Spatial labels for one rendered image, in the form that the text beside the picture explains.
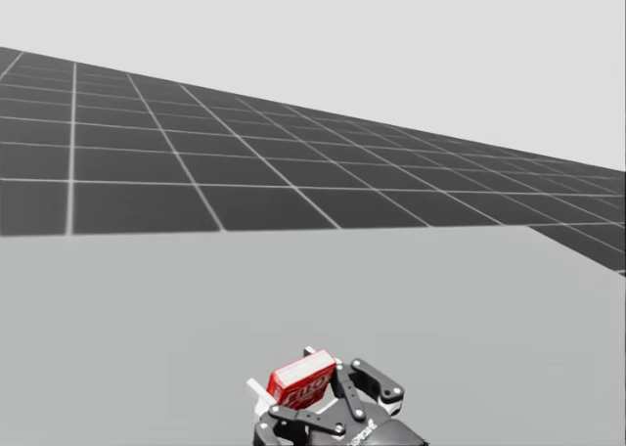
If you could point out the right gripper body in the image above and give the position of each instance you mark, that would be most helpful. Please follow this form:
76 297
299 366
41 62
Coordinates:
386 433

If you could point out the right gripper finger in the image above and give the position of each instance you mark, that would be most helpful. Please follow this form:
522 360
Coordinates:
313 420
381 380

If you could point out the red and white carton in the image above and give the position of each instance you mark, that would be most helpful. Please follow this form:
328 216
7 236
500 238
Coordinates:
300 382

